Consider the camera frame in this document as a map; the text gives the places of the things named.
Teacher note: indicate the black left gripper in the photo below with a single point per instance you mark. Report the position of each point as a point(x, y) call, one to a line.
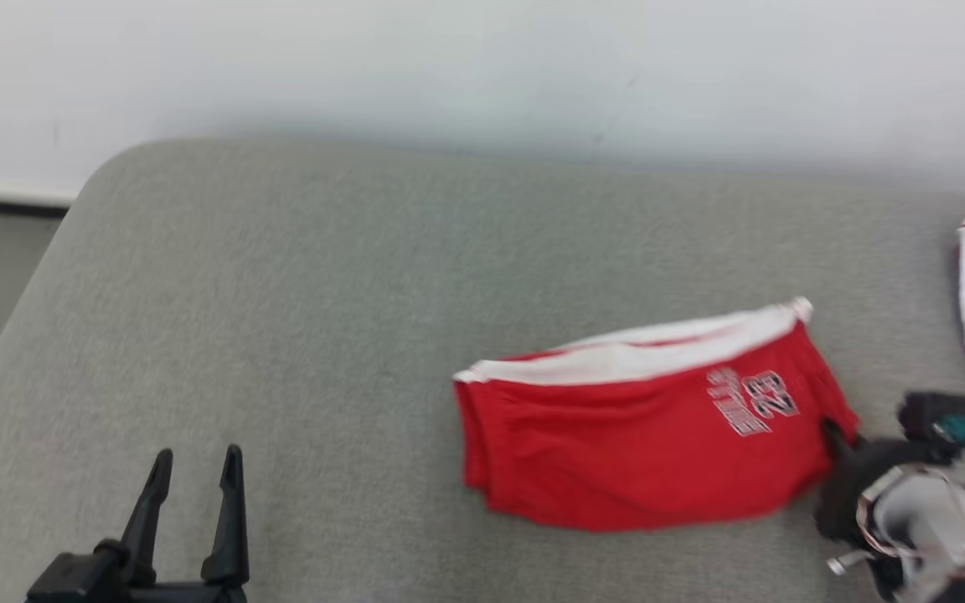
point(80, 582)

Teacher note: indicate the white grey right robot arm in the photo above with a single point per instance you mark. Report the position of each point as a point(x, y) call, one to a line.
point(918, 511)

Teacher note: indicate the red shorts with white waistband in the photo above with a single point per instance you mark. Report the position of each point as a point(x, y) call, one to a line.
point(633, 452)

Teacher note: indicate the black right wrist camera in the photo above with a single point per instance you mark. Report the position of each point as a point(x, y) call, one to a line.
point(931, 419)

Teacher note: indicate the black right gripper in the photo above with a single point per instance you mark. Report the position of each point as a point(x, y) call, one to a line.
point(851, 494)

